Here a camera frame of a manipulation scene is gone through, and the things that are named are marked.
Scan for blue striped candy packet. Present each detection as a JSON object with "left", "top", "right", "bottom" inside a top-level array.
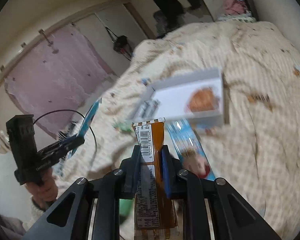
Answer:
[
  {"left": 71, "top": 98, "right": 102, "bottom": 157},
  {"left": 167, "top": 119, "right": 217, "bottom": 180}
]

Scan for checked printed blanket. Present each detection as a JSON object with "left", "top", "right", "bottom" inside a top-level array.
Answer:
[{"left": 22, "top": 20, "right": 300, "bottom": 240}]

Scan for white sliding wardrobe door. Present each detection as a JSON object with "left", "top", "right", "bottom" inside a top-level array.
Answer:
[{"left": 95, "top": 2, "right": 156, "bottom": 46}]

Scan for grey fleece garment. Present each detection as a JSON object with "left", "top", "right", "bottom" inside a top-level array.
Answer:
[{"left": 0, "top": 212, "right": 27, "bottom": 240}]

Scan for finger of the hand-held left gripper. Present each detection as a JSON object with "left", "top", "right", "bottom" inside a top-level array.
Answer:
[
  {"left": 52, "top": 136, "right": 85, "bottom": 153},
  {"left": 36, "top": 142, "right": 74, "bottom": 172}
]

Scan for person's left hand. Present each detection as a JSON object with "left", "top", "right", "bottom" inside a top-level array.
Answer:
[{"left": 27, "top": 166, "right": 58, "bottom": 211}]

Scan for black hanging bag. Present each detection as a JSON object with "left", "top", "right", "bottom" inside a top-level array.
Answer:
[{"left": 105, "top": 26, "right": 133, "bottom": 61}]

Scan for black white striped cloth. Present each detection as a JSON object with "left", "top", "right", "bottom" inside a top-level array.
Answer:
[{"left": 57, "top": 120, "right": 81, "bottom": 140}]

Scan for pink crumpled clothes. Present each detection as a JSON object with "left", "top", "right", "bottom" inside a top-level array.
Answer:
[{"left": 223, "top": 0, "right": 248, "bottom": 16}]

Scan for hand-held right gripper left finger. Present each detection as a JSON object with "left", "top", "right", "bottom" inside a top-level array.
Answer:
[{"left": 22, "top": 144, "right": 142, "bottom": 240}]

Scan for white packet with black stripe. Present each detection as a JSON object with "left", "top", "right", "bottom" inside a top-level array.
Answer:
[{"left": 136, "top": 99, "right": 162, "bottom": 117}]

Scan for brown snack bar packet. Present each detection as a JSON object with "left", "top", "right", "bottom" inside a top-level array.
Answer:
[{"left": 132, "top": 117, "right": 180, "bottom": 240}]

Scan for green stick snack packet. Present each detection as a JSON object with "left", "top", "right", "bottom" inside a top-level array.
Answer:
[{"left": 112, "top": 121, "right": 133, "bottom": 132}]

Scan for heart print pillow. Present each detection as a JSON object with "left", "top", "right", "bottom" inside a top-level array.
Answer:
[{"left": 216, "top": 13, "right": 256, "bottom": 23}]

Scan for pink curtain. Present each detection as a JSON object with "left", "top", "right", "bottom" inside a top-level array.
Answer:
[{"left": 4, "top": 23, "right": 118, "bottom": 134}]

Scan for black headboard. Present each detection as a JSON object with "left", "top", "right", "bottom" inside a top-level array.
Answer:
[{"left": 240, "top": 0, "right": 260, "bottom": 22}]

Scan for packaged orange bun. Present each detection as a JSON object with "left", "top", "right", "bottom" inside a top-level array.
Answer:
[{"left": 186, "top": 85, "right": 219, "bottom": 112}]

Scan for white cardboard box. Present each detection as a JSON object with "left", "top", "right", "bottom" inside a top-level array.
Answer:
[{"left": 128, "top": 67, "right": 231, "bottom": 128}]

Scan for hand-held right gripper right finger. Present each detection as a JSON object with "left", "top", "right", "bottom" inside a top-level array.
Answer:
[{"left": 161, "top": 145, "right": 282, "bottom": 240}]

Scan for person's left forearm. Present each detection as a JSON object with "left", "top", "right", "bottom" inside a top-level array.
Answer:
[{"left": 22, "top": 196, "right": 56, "bottom": 230}]

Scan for black cable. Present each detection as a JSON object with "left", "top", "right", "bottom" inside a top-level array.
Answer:
[{"left": 32, "top": 109, "right": 97, "bottom": 157}]

